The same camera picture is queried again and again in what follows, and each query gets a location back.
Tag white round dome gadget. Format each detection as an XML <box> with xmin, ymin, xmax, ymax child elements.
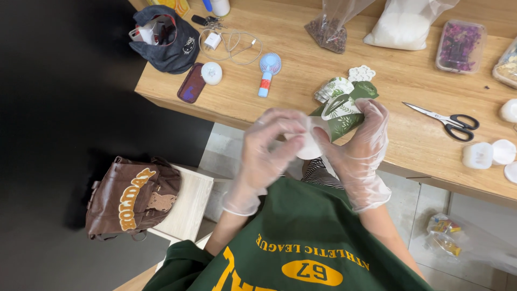
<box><xmin>201</xmin><ymin>61</ymin><xmax>223</xmax><ymax>86</ymax></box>

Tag black-handled scissors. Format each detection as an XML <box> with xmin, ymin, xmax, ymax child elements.
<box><xmin>402</xmin><ymin>101</ymin><xmax>480</xmax><ymax>142</ymax></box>

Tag clear plastic bag of snacks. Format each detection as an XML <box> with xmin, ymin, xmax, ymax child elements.
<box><xmin>421</xmin><ymin>213</ymin><xmax>517</xmax><ymax>276</ymax></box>

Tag white round wax piece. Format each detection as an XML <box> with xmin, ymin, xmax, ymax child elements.
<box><xmin>296</xmin><ymin>120</ymin><xmax>333</xmax><ymax>161</ymax></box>

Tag green leaf-print paper box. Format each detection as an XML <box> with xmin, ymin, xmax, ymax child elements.
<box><xmin>309</xmin><ymin>81</ymin><xmax>380</xmax><ymax>143</ymax></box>

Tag black car key bunch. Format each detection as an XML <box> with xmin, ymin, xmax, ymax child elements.
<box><xmin>191</xmin><ymin>15</ymin><xmax>228</xmax><ymax>30</ymax></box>

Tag green printed shirt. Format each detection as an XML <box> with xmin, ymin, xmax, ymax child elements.
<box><xmin>142</xmin><ymin>177</ymin><xmax>435</xmax><ymax>291</ymax></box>

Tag white wooden stool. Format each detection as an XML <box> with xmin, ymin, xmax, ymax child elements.
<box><xmin>146</xmin><ymin>163</ymin><xmax>215</xmax><ymax>244</ymax></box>

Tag white bottle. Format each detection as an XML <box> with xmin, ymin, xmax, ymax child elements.
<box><xmin>210</xmin><ymin>0</ymin><xmax>231</xmax><ymax>18</ymax></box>

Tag phone in maroon case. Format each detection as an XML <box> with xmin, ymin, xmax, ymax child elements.
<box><xmin>176</xmin><ymin>62</ymin><xmax>207</xmax><ymax>104</ymax></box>

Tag person's left hand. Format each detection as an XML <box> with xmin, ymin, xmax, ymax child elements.
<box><xmin>222</xmin><ymin>107</ymin><xmax>310</xmax><ymax>216</ymax></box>

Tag person's right hand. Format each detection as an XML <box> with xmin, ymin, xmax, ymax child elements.
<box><xmin>313</xmin><ymin>99</ymin><xmax>392</xmax><ymax>213</ymax></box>

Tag yellow packet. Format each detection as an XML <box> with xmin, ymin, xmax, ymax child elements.
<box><xmin>146</xmin><ymin>0</ymin><xmax>191</xmax><ymax>18</ymax></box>

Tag clear tub of beige petals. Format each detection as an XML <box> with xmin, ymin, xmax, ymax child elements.
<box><xmin>491</xmin><ymin>36</ymin><xmax>517</xmax><ymax>90</ymax></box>

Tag stack of leaf-print paper boxes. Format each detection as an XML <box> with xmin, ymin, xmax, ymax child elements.
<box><xmin>314</xmin><ymin>77</ymin><xmax>355</xmax><ymax>104</ymax></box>

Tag plastic bag of brown dried bits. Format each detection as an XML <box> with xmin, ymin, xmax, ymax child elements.
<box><xmin>304</xmin><ymin>0</ymin><xmax>377</xmax><ymax>55</ymax></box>

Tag white wax block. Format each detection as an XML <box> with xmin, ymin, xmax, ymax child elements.
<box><xmin>491</xmin><ymin>139</ymin><xmax>517</xmax><ymax>166</ymax></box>
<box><xmin>462</xmin><ymin>142</ymin><xmax>494</xmax><ymax>170</ymax></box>
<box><xmin>504</xmin><ymin>161</ymin><xmax>517</xmax><ymax>185</ymax></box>
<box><xmin>499</xmin><ymin>99</ymin><xmax>517</xmax><ymax>124</ymax></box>

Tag clear tub of purple petals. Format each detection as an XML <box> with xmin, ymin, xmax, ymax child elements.
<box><xmin>435</xmin><ymin>19</ymin><xmax>488</xmax><ymax>74</ymax></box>

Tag white charger with cable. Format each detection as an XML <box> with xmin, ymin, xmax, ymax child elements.
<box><xmin>198</xmin><ymin>27</ymin><xmax>263</xmax><ymax>65</ymax></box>

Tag dark denim pouch bag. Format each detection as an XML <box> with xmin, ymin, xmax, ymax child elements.
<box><xmin>128</xmin><ymin>5</ymin><xmax>201</xmax><ymax>75</ymax></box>

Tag striped trousers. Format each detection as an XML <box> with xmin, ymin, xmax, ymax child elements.
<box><xmin>301</xmin><ymin>157</ymin><xmax>345</xmax><ymax>190</ymax></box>

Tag brown leather bag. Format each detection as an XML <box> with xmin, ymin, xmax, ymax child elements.
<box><xmin>85</xmin><ymin>156</ymin><xmax>183</xmax><ymax>242</ymax></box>

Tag white flower-shaped wax piece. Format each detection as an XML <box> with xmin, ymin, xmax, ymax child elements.
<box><xmin>347</xmin><ymin>65</ymin><xmax>376</xmax><ymax>83</ymax></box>

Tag plastic bag of white granules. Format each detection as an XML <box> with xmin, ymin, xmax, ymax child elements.
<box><xmin>363</xmin><ymin>0</ymin><xmax>460</xmax><ymax>51</ymax></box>

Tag blue handheld fan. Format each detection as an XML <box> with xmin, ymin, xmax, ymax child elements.
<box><xmin>258</xmin><ymin>53</ymin><xmax>282</xmax><ymax>98</ymax></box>

